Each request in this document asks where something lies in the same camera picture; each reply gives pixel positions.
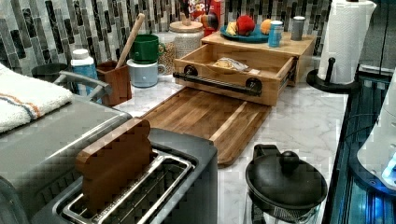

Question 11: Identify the yellow toy banana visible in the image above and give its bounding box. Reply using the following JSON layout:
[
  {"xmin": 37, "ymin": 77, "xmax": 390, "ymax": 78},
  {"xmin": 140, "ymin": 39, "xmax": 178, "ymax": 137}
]
[{"xmin": 226, "ymin": 21, "xmax": 237, "ymax": 35}]

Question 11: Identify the white striped towel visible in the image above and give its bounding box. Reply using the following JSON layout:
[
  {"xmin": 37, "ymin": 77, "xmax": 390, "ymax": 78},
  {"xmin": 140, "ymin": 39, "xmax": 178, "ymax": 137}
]
[{"xmin": 0, "ymin": 65, "xmax": 73, "ymax": 133}]

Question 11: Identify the white ceramic jar wooden lid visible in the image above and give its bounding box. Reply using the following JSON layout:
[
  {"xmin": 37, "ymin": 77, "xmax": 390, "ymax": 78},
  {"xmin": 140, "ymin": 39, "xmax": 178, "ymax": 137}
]
[{"xmin": 169, "ymin": 13, "xmax": 204, "ymax": 58}]

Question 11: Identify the glass jar of grains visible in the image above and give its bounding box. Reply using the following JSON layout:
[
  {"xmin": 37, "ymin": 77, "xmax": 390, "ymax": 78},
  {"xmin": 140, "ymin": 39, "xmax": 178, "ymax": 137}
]
[{"xmin": 156, "ymin": 33, "xmax": 176, "ymax": 75}]

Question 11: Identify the blue bottle white cap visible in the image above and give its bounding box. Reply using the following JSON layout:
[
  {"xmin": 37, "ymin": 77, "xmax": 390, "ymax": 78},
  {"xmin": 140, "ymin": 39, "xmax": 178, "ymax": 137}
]
[{"xmin": 71, "ymin": 49, "xmax": 98, "ymax": 96}]

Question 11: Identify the light blue mug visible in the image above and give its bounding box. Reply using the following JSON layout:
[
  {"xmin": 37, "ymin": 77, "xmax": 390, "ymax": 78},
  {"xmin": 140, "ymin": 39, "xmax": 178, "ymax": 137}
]
[{"xmin": 127, "ymin": 59, "xmax": 166, "ymax": 88}]

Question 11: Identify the black lidded glass pot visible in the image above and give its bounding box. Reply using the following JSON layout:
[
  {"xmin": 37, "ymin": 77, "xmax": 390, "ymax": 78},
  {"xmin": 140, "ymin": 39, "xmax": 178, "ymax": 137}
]
[{"xmin": 245, "ymin": 144, "xmax": 328, "ymax": 224}]

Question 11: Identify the chip bag in drawer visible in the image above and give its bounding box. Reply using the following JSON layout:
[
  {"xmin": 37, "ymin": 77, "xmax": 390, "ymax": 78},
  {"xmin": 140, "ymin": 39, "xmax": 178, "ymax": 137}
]
[{"xmin": 214, "ymin": 57, "xmax": 248, "ymax": 71}]

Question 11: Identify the grey toaster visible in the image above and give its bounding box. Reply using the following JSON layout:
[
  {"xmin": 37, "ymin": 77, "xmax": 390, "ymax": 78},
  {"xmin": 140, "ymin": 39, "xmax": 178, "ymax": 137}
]
[{"xmin": 32, "ymin": 128, "xmax": 218, "ymax": 224}]

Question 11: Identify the wooden cutting board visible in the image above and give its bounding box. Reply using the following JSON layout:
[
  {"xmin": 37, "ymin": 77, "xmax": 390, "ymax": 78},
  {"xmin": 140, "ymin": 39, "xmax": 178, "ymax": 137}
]
[{"xmin": 143, "ymin": 88, "xmax": 272, "ymax": 166}]

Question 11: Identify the brown wooden utensil holder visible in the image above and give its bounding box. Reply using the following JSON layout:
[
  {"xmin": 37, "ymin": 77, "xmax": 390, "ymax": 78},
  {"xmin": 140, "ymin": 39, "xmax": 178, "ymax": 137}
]
[{"xmin": 96, "ymin": 61, "xmax": 132, "ymax": 106}]

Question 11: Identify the blue can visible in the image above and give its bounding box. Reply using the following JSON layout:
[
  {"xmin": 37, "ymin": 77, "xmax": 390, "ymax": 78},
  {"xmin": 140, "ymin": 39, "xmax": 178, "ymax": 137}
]
[{"xmin": 268, "ymin": 21, "xmax": 283, "ymax": 48}]

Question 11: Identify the green mug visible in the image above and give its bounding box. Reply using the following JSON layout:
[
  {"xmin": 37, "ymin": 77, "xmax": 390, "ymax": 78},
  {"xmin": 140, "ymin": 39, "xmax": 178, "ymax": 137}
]
[{"xmin": 129, "ymin": 35, "xmax": 166, "ymax": 64}]

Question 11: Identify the wooden drawer cabinet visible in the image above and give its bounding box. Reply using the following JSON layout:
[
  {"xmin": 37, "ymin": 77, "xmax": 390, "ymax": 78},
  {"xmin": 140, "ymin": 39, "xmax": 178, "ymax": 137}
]
[{"xmin": 201, "ymin": 31, "xmax": 316, "ymax": 86}]

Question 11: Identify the red toy fruit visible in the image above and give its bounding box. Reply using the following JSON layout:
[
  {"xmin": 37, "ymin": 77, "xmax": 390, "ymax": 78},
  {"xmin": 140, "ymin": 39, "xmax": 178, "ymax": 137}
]
[{"xmin": 236, "ymin": 15, "xmax": 255, "ymax": 36}]

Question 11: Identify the paper towel roll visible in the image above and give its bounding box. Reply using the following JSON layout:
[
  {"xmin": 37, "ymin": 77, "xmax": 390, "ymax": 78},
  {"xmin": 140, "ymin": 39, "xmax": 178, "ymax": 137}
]
[{"xmin": 318, "ymin": 0, "xmax": 376, "ymax": 84}]

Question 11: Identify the blue plate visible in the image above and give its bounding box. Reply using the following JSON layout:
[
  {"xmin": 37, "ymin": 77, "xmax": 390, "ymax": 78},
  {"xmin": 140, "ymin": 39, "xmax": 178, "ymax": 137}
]
[{"xmin": 219, "ymin": 24, "xmax": 269, "ymax": 43}]

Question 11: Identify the grey shaker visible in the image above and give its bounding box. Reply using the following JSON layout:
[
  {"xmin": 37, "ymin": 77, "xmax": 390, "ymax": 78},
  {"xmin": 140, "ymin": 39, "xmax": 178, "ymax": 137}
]
[{"xmin": 290, "ymin": 16, "xmax": 305, "ymax": 41}]

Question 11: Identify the black paper towel holder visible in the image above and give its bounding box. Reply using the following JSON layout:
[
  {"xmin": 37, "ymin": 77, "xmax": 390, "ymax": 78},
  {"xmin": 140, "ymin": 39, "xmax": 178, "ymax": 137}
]
[{"xmin": 306, "ymin": 57, "xmax": 361, "ymax": 94}]

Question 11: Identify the wooden drawer with black handle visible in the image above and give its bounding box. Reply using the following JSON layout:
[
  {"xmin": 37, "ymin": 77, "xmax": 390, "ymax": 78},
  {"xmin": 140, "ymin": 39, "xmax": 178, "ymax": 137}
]
[{"xmin": 174, "ymin": 44, "xmax": 297, "ymax": 106}]

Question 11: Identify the wooden rolling pin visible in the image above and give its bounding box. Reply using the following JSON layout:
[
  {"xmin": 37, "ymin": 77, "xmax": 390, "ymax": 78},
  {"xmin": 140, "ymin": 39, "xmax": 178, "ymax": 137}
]
[{"xmin": 116, "ymin": 13, "xmax": 145, "ymax": 68}]

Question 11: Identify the red cereal box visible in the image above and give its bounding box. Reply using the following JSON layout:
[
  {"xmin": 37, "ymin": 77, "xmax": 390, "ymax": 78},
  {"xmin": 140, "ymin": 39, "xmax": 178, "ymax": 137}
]
[{"xmin": 187, "ymin": 0, "xmax": 225, "ymax": 36}]

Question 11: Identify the wooden toast slice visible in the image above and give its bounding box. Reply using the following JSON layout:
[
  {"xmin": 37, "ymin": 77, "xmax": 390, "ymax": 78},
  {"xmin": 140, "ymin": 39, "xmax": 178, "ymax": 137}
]
[{"xmin": 76, "ymin": 119, "xmax": 154, "ymax": 214}]

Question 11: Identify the orange toy fruit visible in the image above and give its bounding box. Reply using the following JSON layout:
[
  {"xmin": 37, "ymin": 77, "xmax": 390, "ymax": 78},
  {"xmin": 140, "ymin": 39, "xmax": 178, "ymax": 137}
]
[{"xmin": 261, "ymin": 19, "xmax": 272, "ymax": 35}]

